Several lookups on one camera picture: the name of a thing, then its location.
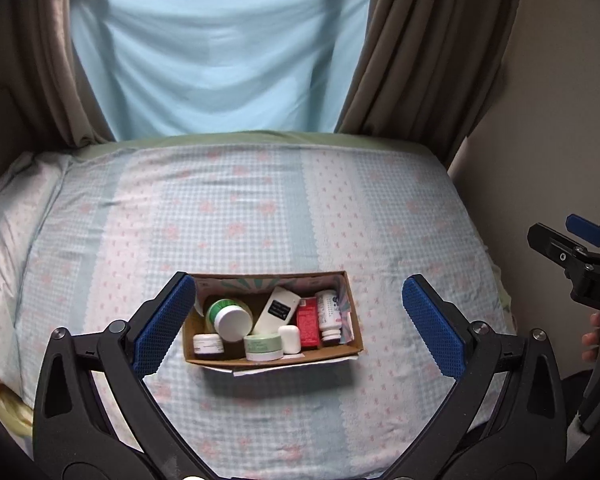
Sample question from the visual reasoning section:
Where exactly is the brown curtain right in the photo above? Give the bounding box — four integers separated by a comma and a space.
336, 0, 520, 166

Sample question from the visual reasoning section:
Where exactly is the white pill bottle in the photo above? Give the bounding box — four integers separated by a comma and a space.
316, 289, 342, 342

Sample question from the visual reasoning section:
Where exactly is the light blue cloth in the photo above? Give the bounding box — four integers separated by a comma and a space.
70, 0, 370, 141

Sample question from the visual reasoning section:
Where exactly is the green blanket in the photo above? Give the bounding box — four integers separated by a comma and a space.
74, 130, 430, 159

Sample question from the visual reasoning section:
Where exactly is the white earbuds case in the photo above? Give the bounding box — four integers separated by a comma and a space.
277, 325, 301, 356

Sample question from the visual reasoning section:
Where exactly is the green jar with white lid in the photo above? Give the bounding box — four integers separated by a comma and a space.
204, 298, 253, 342

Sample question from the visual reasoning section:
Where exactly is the cardboard box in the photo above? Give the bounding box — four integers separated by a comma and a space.
183, 271, 363, 376

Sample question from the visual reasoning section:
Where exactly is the yellow object on floor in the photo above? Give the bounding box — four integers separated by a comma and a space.
0, 384, 34, 438

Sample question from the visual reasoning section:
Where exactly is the brown curtain left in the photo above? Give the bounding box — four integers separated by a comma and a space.
0, 0, 114, 148

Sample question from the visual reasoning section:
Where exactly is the white remote control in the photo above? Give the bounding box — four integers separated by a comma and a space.
252, 286, 301, 335

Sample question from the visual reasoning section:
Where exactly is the pale green cream jar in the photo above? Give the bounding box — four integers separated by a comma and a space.
244, 334, 284, 362

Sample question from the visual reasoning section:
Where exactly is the red carton box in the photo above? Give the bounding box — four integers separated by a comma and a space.
296, 297, 321, 349

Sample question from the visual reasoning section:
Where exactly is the brown curtain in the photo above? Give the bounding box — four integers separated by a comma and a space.
0, 0, 114, 148
336, 0, 520, 166

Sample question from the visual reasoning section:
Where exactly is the person's right hand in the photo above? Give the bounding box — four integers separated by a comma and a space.
581, 311, 600, 363

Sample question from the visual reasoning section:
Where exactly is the small white cream jar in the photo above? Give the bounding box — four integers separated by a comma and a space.
192, 334, 224, 359

